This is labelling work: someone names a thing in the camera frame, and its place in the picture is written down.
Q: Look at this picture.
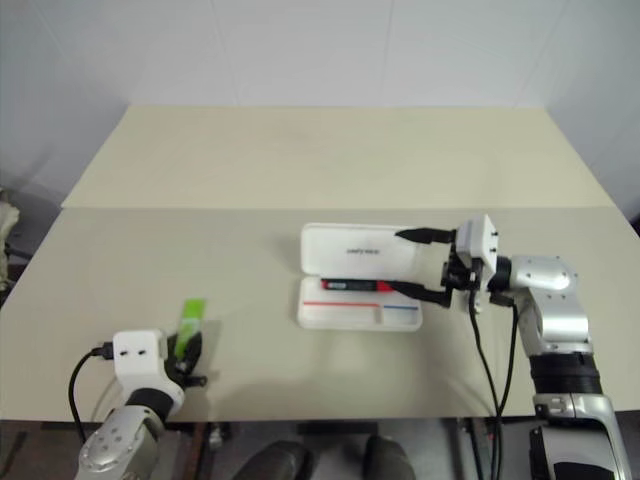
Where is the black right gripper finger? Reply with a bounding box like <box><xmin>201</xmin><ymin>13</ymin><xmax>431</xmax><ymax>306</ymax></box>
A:
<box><xmin>394</xmin><ymin>226</ymin><xmax>459</xmax><ymax>247</ymax></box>
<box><xmin>391</xmin><ymin>280</ymin><xmax>454</xmax><ymax>308</ymax></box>

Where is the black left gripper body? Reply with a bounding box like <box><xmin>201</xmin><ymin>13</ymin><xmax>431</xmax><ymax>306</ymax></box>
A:
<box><xmin>162</xmin><ymin>344</ymin><xmax>209</xmax><ymax>389</ymax></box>

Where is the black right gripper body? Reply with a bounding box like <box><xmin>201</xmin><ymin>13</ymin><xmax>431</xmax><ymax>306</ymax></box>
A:
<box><xmin>441</xmin><ymin>243</ymin><xmax>485</xmax><ymax>298</ymax></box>

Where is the green marker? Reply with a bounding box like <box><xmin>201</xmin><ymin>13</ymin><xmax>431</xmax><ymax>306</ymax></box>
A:
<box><xmin>171</xmin><ymin>298</ymin><xmax>209</xmax><ymax>362</ymax></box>

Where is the red marker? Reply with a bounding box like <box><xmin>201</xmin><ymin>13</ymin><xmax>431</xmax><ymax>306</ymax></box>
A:
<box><xmin>320</xmin><ymin>278</ymin><xmax>397</xmax><ymax>294</ymax></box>

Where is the white plastic pencil case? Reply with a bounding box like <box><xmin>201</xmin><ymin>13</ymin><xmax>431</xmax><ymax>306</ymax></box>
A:
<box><xmin>290</xmin><ymin>221</ymin><xmax>426</xmax><ymax>333</ymax></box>

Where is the dark rounded shape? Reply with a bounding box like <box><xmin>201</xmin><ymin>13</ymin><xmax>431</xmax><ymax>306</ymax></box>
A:
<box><xmin>232</xmin><ymin>438</ymin><xmax>322</xmax><ymax>480</ymax></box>

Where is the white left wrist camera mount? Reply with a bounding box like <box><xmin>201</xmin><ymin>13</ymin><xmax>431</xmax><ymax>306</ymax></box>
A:
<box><xmin>111</xmin><ymin>327</ymin><xmax>187</xmax><ymax>407</ymax></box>

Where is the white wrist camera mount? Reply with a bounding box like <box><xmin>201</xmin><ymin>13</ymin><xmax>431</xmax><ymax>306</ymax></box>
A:
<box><xmin>111</xmin><ymin>327</ymin><xmax>187</xmax><ymax>407</ymax></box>
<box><xmin>456</xmin><ymin>214</ymin><xmax>502</xmax><ymax>272</ymax></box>

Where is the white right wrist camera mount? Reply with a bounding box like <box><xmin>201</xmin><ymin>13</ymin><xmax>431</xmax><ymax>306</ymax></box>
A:
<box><xmin>456</xmin><ymin>214</ymin><xmax>502</xmax><ymax>272</ymax></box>

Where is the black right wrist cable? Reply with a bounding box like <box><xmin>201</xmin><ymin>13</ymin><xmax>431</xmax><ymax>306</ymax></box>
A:
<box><xmin>468</xmin><ymin>289</ymin><xmax>504</xmax><ymax>480</ymax></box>

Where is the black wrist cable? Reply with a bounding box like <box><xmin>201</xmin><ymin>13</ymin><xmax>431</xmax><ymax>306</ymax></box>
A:
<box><xmin>468</xmin><ymin>289</ymin><xmax>504</xmax><ymax>480</ymax></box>
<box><xmin>69</xmin><ymin>341</ymin><xmax>117</xmax><ymax>443</ymax></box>

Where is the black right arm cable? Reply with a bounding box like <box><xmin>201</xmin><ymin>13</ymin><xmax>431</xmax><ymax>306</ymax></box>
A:
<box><xmin>488</xmin><ymin>292</ymin><xmax>519</xmax><ymax>419</ymax></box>

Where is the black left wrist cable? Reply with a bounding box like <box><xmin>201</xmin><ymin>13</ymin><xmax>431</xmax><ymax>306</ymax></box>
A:
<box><xmin>69</xmin><ymin>341</ymin><xmax>117</xmax><ymax>443</ymax></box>

